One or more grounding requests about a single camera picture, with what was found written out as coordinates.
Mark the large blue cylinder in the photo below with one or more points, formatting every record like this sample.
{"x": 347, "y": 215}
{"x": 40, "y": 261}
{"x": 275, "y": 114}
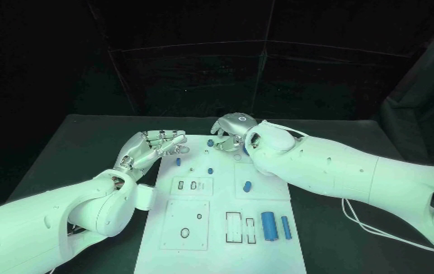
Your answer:
{"x": 270, "y": 225}

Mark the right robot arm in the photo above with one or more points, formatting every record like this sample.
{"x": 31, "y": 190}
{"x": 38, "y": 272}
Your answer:
{"x": 339, "y": 168}

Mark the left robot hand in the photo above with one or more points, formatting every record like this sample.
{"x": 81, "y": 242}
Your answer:
{"x": 149, "y": 148}

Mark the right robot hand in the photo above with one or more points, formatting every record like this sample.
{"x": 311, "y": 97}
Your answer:
{"x": 236, "y": 123}

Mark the blue oblong plug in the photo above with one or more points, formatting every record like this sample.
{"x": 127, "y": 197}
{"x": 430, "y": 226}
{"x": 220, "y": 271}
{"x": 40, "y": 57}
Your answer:
{"x": 247, "y": 186}

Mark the thin blue cylinder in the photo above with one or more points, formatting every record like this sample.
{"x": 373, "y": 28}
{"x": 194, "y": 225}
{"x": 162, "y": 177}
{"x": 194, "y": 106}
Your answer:
{"x": 286, "y": 227}

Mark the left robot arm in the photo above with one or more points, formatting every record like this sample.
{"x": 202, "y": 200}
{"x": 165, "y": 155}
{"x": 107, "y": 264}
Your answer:
{"x": 51, "y": 220}

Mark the white task board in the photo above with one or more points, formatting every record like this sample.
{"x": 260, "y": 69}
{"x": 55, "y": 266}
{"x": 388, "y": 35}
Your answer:
{"x": 220, "y": 208}

